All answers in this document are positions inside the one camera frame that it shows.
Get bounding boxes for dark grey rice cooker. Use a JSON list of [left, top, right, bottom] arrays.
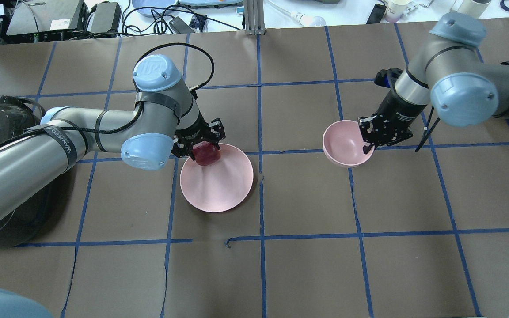
[[0, 96, 45, 162]]

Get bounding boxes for white cup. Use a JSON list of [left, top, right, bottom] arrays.
[[456, 0, 492, 19]]

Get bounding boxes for light blue plate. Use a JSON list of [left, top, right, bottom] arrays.
[[131, 0, 178, 17]]

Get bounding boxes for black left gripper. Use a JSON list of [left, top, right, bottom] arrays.
[[171, 117, 226, 159]]

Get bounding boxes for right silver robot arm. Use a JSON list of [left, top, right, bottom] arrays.
[[358, 12, 509, 154]]

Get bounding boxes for aluminium frame post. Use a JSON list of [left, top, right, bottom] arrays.
[[243, 0, 266, 35]]

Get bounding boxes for pink plate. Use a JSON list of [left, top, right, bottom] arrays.
[[180, 144, 255, 213]]

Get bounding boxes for black power adapter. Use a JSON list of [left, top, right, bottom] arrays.
[[86, 1, 121, 34]]

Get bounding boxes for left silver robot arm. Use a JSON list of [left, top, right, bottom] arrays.
[[0, 52, 226, 221]]

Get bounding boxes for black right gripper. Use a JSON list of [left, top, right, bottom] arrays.
[[358, 68, 418, 155]]

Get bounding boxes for small pink bowl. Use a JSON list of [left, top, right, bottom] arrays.
[[323, 120, 374, 168]]

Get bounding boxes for red apple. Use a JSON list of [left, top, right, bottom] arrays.
[[192, 141, 221, 166]]

